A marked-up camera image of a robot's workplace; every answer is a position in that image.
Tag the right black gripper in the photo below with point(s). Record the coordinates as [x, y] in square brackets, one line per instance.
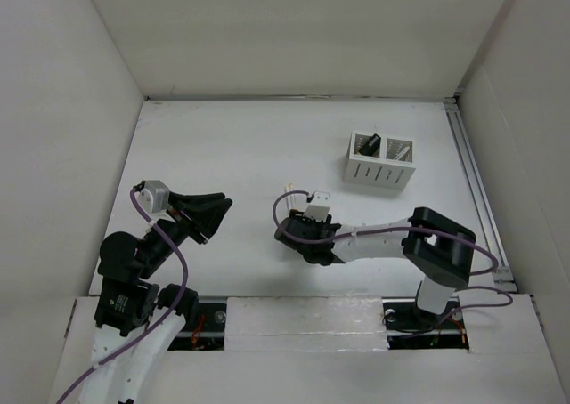
[299, 215]

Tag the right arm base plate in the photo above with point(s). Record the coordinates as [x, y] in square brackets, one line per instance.
[409, 328]

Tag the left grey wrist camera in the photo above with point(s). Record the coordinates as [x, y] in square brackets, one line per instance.
[150, 198]

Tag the yellow cap black highlighter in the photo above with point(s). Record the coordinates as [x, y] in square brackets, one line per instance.
[371, 146]

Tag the white slotted pen holder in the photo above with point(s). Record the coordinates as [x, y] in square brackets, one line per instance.
[381, 170]

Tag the thin white yellow pencil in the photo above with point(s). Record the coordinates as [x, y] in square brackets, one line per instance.
[402, 153]

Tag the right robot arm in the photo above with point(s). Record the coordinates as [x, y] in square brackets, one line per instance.
[439, 247]

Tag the aluminium rail right side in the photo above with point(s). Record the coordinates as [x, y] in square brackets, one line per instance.
[503, 277]

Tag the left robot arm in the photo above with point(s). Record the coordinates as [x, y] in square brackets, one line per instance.
[145, 302]

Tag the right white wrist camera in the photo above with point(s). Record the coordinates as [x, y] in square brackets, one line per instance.
[318, 206]

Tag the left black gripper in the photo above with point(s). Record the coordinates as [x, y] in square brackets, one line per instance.
[205, 216]

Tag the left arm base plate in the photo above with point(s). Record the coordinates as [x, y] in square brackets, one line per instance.
[206, 331]

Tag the white yellow marker pen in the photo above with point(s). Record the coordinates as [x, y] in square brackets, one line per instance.
[290, 200]

